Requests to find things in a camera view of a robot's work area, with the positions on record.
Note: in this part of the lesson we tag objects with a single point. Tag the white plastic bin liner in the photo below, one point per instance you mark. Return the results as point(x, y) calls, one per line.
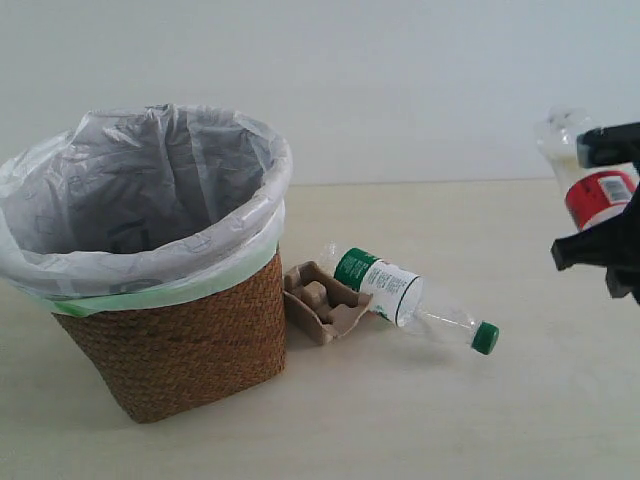
point(143, 208)

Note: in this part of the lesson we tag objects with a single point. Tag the brown cardboard egg tray piece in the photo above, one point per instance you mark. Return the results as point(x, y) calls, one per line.
point(322, 307)

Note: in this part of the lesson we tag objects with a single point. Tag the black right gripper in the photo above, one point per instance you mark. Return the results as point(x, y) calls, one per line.
point(613, 243)

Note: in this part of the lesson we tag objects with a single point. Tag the woven brown wicker basket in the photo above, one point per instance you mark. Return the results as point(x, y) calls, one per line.
point(160, 362)

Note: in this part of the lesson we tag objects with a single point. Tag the red-label clear plastic bottle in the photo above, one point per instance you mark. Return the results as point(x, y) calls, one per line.
point(591, 194)

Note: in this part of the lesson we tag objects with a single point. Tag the green-label clear plastic bottle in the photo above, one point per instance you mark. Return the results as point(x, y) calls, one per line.
point(410, 301)

